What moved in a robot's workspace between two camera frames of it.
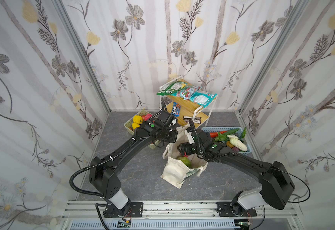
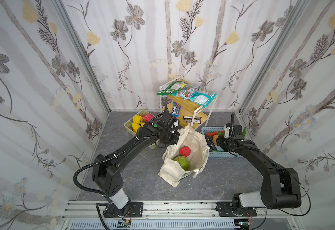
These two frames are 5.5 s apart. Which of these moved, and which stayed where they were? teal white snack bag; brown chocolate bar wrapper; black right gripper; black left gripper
Moved: black right gripper
Stayed: teal white snack bag; brown chocolate bar wrapper; black left gripper
